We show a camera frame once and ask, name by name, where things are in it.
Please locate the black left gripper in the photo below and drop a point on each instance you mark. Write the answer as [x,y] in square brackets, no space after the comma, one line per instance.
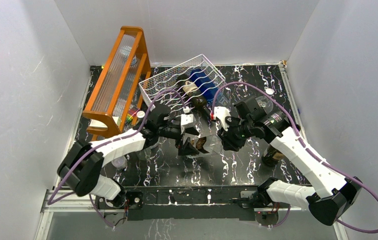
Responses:
[187,148]

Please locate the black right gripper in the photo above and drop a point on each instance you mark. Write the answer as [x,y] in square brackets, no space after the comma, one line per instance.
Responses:
[229,143]

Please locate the dark green wine bottle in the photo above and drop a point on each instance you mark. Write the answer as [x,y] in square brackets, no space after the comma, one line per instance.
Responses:
[194,95]

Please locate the clear square whisky bottle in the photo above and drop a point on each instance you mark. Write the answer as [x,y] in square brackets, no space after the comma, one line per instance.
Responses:
[206,146]

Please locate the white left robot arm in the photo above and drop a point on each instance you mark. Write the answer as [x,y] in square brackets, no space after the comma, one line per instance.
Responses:
[81,168]

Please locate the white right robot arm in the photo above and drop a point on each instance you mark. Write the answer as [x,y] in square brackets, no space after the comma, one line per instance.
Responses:
[329,195]

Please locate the olive green wine bottle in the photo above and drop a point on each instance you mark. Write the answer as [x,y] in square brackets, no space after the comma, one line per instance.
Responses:
[271,156]

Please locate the clear glass jar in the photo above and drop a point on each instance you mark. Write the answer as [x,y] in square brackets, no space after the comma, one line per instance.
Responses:
[147,153]

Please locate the box of coloured markers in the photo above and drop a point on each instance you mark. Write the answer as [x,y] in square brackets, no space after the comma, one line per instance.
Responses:
[132,117]

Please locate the small clear plastic cup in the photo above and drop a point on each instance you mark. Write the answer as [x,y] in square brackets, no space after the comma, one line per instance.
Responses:
[120,163]

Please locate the orange wooden shelf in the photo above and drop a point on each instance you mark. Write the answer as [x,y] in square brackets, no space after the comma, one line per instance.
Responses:
[116,90]

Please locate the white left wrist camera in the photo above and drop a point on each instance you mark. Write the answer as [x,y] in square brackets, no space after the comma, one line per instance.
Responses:
[186,120]

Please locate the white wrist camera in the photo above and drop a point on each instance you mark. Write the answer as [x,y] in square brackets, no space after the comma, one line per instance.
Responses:
[219,114]
[186,120]

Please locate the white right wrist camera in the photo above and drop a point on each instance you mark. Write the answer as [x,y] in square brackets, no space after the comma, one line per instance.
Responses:
[219,114]

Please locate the white wire wine rack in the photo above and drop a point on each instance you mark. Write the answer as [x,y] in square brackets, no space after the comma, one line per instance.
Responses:
[166,79]

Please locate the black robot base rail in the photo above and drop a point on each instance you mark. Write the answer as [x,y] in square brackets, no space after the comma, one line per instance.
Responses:
[193,202]

